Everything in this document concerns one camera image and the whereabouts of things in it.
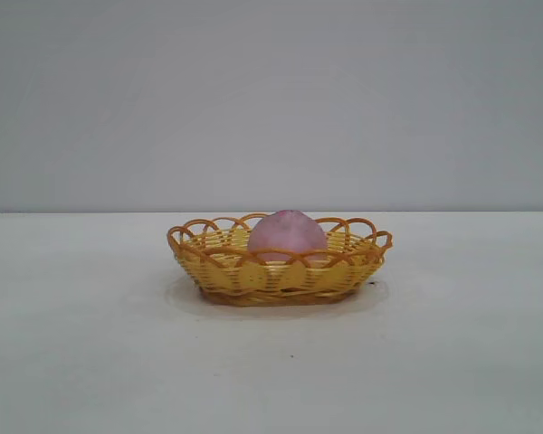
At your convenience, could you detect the pink peach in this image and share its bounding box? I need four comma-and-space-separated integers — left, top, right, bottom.
247, 209, 328, 266

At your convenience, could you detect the yellow woven wicker basket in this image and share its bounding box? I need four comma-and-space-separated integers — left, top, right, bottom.
166, 212, 394, 307

